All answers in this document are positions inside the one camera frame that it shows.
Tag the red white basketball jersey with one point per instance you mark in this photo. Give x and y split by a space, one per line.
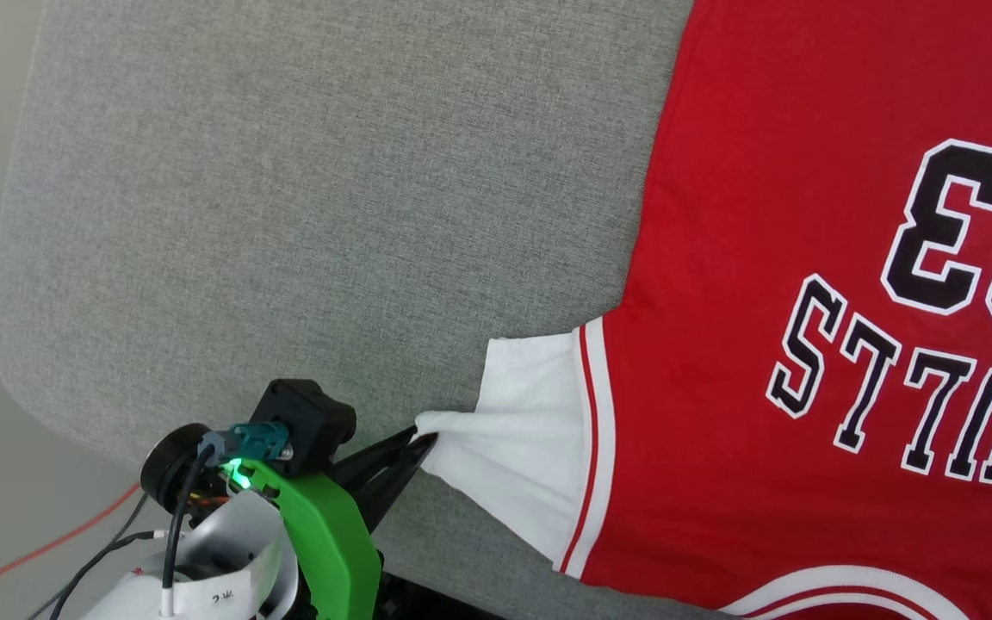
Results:
763 258

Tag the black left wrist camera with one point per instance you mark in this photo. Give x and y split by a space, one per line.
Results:
311 418

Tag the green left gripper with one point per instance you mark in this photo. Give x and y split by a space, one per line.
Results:
332 542

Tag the grey fabric sofa cushion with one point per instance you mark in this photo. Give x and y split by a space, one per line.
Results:
289 215

